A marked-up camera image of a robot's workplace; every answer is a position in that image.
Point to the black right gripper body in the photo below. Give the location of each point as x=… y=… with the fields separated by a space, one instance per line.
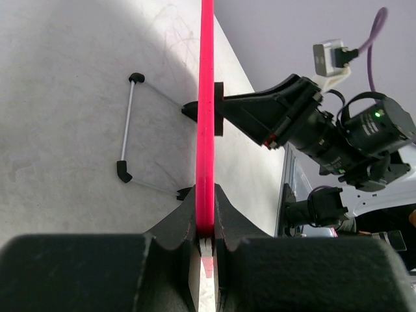
x=314 y=134

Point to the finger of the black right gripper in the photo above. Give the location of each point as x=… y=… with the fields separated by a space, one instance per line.
x=261 y=115

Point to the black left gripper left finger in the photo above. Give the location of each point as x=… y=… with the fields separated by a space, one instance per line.
x=169 y=272

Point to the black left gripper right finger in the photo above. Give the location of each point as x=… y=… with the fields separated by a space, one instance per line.
x=245 y=261

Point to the red whiteboard eraser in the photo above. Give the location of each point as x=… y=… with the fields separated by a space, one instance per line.
x=271 y=142

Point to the pink framed whiteboard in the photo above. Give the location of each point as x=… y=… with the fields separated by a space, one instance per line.
x=205 y=154

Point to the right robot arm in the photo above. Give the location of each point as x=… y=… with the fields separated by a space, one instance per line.
x=361 y=150

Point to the aluminium mounting rail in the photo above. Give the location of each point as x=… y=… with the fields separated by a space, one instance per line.
x=294 y=186

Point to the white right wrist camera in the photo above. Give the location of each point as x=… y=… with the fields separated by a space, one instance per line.
x=327 y=74

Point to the whiteboard wire stand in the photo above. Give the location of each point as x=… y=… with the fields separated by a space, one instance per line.
x=159 y=142

